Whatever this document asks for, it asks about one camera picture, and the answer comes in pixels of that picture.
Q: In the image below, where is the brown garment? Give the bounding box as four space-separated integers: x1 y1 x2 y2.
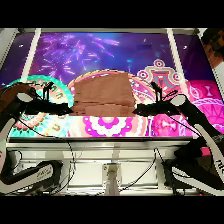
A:
70 72 138 118

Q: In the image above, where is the black cable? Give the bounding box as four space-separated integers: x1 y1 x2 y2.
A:
118 148 168 194
16 116 78 193

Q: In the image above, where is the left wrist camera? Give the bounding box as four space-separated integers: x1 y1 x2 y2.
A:
40 81 56 102

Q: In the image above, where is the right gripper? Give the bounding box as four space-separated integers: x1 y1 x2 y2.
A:
132 100 162 118

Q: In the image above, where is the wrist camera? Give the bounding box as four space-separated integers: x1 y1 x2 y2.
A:
149 81 165 102
40 81 56 102

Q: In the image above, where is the silver frame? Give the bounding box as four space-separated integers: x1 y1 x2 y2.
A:
0 27 224 197

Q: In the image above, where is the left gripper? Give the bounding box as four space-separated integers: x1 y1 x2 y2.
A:
39 101 74 117

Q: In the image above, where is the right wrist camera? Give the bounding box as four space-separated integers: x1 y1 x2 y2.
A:
149 81 165 102

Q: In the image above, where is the checked shirt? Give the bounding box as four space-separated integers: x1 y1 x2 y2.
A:
200 27 224 68

